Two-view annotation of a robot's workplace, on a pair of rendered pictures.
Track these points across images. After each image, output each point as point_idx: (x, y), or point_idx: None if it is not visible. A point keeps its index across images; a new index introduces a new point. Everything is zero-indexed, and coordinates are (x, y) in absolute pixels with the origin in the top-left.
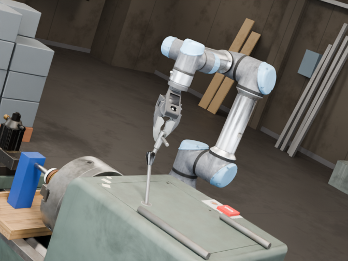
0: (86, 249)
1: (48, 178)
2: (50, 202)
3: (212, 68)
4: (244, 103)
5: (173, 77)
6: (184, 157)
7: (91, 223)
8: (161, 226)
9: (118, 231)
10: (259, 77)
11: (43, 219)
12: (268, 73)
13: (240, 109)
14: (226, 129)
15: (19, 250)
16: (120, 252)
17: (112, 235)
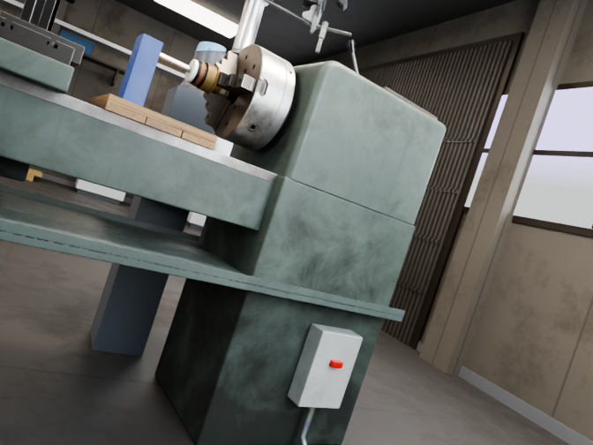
0: (352, 132)
1: (204, 71)
2: (271, 94)
3: None
4: (261, 9)
5: None
6: (215, 59)
7: (357, 106)
8: (406, 101)
9: (386, 109)
10: None
11: (249, 117)
12: None
13: (258, 14)
14: (250, 33)
15: (228, 160)
16: (388, 128)
17: (380, 115)
